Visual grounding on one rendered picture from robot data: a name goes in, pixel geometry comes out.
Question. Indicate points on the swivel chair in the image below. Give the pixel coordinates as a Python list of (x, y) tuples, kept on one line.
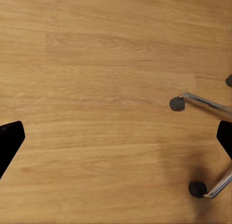
[(198, 188)]

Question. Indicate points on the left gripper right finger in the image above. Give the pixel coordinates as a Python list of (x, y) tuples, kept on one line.
[(224, 136)]

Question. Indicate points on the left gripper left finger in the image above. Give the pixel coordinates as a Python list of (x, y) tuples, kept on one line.
[(12, 136)]

